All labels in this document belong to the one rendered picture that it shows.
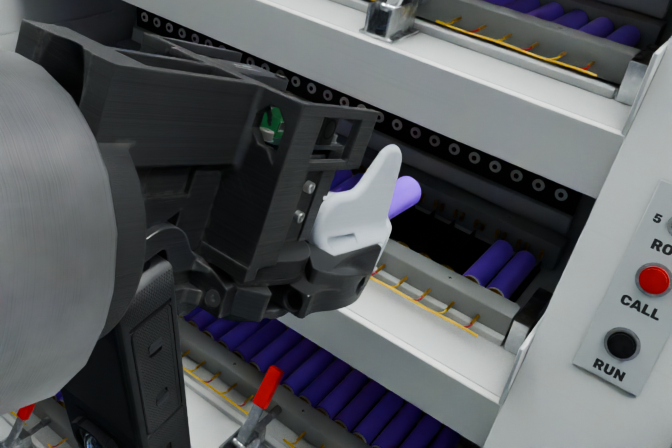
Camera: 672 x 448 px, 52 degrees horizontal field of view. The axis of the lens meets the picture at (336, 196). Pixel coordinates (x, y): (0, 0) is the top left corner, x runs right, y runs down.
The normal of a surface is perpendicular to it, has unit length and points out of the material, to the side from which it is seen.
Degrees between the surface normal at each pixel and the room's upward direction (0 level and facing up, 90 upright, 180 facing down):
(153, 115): 90
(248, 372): 19
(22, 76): 14
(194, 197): 90
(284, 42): 109
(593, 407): 90
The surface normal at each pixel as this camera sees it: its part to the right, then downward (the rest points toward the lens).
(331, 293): 0.62, 0.41
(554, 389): -0.50, 0.07
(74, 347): 0.74, 0.57
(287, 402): 0.14, -0.84
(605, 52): -0.57, 0.37
